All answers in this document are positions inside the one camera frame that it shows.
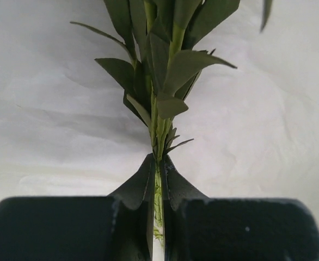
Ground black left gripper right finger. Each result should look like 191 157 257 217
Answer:
160 157 319 260

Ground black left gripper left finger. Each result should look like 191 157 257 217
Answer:
0 154 155 260

